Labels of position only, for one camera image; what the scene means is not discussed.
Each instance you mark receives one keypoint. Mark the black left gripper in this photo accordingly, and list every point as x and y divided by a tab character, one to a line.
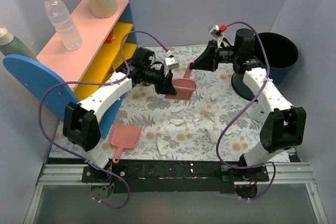
164	83

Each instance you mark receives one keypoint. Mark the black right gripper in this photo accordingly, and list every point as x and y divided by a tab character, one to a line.
213	55

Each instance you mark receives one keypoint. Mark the pink hand brush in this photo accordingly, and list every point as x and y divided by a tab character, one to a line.
184	86

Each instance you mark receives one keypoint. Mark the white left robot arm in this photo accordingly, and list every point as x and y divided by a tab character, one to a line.
81	122

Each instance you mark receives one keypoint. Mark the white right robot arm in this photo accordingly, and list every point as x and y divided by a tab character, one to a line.
260	63

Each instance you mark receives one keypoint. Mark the brown small bottle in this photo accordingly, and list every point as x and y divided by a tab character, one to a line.
146	84

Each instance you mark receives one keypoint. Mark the floral table mat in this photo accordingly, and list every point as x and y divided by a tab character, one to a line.
143	107

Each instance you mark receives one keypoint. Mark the pink dustpan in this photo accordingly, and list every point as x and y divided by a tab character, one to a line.
124	137

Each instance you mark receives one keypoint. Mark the white box with knob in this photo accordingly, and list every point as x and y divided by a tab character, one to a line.
259	111

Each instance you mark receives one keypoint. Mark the orange item in shelf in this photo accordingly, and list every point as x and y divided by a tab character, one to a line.
110	38

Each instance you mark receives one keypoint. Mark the dark blue trash bin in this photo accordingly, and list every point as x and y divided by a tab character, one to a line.
282	54

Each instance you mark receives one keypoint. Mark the blue pink yellow shelf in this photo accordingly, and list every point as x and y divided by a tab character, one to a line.
91	62

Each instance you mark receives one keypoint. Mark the clear plastic water bottle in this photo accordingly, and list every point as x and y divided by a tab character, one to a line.
61	19

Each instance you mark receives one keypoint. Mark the green metal bottle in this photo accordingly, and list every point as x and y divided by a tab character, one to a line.
12	45

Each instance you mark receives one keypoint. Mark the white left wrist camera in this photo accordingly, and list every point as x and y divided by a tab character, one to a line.
170	62

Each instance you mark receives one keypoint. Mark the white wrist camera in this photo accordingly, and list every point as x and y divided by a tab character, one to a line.
217	32
170	62

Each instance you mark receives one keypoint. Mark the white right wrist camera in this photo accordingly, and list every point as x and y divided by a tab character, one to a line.
217	32

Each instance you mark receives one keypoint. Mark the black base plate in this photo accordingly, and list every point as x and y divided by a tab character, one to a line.
140	176

